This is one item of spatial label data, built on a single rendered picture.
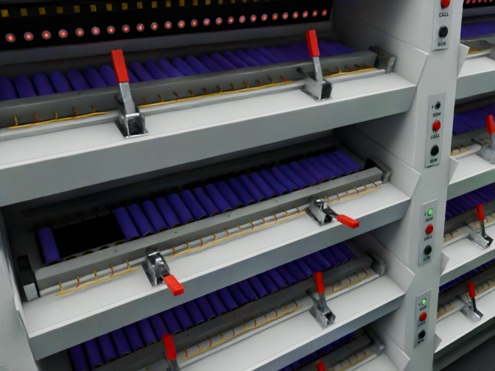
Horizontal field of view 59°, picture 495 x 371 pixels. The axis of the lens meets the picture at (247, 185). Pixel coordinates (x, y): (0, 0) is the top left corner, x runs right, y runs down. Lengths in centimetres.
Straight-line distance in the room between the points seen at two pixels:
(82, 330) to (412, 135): 56
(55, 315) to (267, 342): 34
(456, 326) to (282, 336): 50
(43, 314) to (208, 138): 28
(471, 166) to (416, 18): 34
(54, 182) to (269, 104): 28
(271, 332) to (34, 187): 44
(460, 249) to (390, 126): 36
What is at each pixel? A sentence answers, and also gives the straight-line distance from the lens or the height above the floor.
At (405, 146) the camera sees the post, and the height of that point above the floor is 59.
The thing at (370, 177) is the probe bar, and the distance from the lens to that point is 78.
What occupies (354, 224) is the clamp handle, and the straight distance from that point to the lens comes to 63.
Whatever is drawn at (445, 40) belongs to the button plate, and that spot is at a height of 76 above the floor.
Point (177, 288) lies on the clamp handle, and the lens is 51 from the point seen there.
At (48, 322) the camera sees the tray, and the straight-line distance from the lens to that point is 56.
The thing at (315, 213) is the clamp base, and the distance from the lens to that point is 68.
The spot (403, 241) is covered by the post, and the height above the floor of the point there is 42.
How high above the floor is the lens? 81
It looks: 20 degrees down
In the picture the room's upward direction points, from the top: 5 degrees counter-clockwise
